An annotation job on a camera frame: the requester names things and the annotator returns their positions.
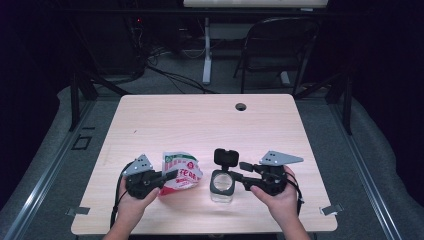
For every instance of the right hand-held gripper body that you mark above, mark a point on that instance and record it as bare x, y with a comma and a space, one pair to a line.
271, 180

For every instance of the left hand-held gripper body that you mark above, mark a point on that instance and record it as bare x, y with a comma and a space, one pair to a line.
140, 183

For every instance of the pink and white snack bag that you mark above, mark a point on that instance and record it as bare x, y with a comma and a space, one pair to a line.
186, 170

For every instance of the glass jar with black lid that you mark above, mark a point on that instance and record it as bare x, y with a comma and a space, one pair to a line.
222, 182

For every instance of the person's left hand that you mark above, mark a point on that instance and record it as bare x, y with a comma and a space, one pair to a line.
131, 211

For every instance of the person's right hand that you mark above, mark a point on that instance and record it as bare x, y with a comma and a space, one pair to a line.
285, 206

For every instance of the grey tape strip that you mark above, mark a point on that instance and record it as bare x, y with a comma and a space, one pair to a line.
78, 210
331, 209

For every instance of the black metal stand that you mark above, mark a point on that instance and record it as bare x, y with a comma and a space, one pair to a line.
346, 100
75, 100

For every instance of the white background desk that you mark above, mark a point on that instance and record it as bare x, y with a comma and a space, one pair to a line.
207, 50

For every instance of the black folding chair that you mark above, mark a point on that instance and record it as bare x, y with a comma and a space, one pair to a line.
276, 43

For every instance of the dark equipment cabinet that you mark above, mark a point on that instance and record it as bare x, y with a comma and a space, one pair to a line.
113, 43

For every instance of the aluminium floor rail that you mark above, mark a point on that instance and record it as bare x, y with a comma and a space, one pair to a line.
43, 180
366, 180

